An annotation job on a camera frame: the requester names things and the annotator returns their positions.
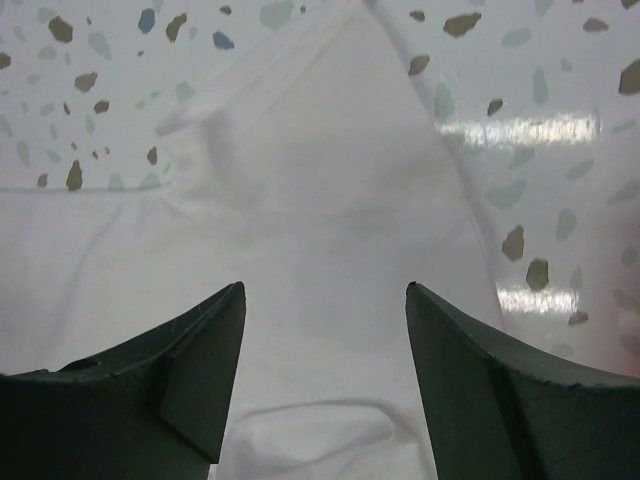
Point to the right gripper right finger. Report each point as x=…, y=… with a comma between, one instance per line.
x=498, y=408

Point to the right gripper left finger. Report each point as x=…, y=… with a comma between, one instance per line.
x=153, y=407

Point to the white t shirt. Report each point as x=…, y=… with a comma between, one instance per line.
x=309, y=172

